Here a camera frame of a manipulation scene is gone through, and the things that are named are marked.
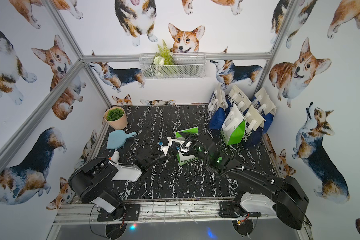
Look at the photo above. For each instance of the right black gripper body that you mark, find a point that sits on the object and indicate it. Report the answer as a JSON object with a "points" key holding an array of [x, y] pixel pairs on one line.
{"points": [[194, 148]]}

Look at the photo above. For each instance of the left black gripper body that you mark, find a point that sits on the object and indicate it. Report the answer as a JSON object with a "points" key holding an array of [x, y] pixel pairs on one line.
{"points": [[162, 151]]}

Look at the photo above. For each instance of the green white takeout bag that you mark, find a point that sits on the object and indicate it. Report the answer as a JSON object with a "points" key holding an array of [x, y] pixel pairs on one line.
{"points": [[176, 147]]}

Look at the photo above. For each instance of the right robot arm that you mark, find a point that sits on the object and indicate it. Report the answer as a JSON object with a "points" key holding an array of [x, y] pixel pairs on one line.
{"points": [[289, 198]]}

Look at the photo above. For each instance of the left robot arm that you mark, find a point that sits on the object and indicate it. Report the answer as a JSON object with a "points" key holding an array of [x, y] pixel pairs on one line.
{"points": [[91, 181]]}

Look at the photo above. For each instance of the blue white bag left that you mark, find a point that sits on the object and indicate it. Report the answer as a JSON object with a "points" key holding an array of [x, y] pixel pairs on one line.
{"points": [[217, 108]]}

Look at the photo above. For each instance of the blue white bag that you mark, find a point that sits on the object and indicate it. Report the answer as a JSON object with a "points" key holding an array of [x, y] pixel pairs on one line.
{"points": [[237, 97], [217, 108], [259, 117]]}

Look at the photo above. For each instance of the blue white bag middle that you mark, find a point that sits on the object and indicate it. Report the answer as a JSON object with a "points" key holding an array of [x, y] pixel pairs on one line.
{"points": [[237, 97]]}

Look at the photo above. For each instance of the blue white bag right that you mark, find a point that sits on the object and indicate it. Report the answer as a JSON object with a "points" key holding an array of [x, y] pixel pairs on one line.
{"points": [[259, 117]]}

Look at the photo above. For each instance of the small white orange bottle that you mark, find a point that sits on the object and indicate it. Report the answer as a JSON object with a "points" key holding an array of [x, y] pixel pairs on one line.
{"points": [[115, 157]]}

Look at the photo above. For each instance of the light blue dustpan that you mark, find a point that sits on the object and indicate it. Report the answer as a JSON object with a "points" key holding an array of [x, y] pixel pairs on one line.
{"points": [[117, 139]]}

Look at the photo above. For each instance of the terracotta pot with plant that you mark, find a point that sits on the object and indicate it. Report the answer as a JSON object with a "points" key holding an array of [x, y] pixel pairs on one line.
{"points": [[116, 117]]}

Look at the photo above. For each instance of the artificial fern with flower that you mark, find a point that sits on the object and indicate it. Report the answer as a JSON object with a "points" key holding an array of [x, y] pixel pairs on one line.
{"points": [[163, 61]]}

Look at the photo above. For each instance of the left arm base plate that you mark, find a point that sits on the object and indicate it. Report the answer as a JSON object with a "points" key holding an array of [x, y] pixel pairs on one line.
{"points": [[128, 212]]}

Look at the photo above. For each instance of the aluminium frame rail front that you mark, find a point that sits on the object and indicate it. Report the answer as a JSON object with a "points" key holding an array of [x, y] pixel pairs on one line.
{"points": [[150, 212]]}

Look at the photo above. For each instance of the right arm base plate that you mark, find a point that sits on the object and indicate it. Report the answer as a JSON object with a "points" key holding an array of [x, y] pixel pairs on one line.
{"points": [[234, 210]]}

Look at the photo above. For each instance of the white wire wall basket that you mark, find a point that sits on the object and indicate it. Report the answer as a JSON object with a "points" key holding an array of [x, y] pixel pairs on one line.
{"points": [[187, 66]]}

